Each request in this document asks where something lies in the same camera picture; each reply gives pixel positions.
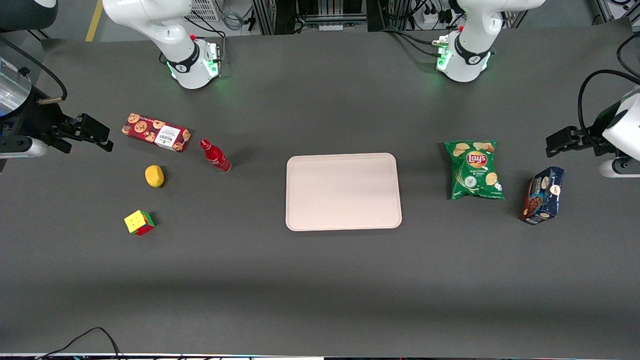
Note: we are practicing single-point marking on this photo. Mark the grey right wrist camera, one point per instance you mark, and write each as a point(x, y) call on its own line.
point(25, 148)

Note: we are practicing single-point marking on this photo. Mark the green Lay's chips bag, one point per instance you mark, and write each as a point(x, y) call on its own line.
point(474, 170)

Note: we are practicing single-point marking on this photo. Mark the yellow lemon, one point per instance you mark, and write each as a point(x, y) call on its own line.
point(154, 176)

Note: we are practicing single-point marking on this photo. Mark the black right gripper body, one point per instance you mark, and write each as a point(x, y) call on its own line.
point(41, 122)

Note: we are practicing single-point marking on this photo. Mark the red cookie box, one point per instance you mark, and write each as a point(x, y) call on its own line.
point(156, 132)

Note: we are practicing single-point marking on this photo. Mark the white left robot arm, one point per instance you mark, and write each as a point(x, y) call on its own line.
point(472, 45)

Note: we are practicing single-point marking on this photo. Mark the blue chocolate cookie box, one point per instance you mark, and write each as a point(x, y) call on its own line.
point(543, 195)

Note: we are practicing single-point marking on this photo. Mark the colourful rubik's cube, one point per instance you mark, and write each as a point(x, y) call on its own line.
point(139, 222)

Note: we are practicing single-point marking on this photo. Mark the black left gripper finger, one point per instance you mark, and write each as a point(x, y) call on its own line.
point(562, 136)
point(560, 151)

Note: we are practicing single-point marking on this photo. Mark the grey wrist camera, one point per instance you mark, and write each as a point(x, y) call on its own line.
point(620, 168)
point(25, 148)

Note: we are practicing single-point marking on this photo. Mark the red coke bottle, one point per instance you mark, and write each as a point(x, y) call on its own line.
point(216, 157)

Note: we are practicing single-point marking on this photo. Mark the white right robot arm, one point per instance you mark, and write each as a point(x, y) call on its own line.
point(165, 30)

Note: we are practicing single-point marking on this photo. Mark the white power strip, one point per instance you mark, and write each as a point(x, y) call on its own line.
point(434, 18)

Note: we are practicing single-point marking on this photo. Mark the white perforated box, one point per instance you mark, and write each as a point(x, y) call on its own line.
point(205, 9)

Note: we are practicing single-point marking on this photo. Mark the beige plastic tray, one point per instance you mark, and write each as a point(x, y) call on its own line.
point(343, 191)

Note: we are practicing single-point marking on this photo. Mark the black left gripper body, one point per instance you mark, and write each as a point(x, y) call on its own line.
point(593, 133)

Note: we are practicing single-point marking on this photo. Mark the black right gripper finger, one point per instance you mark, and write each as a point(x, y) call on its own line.
point(92, 127)
point(106, 146)

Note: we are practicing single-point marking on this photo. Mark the aluminium frame rack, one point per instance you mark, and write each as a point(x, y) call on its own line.
point(310, 12)

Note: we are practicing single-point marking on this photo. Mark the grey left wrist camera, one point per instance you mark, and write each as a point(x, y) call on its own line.
point(620, 168)

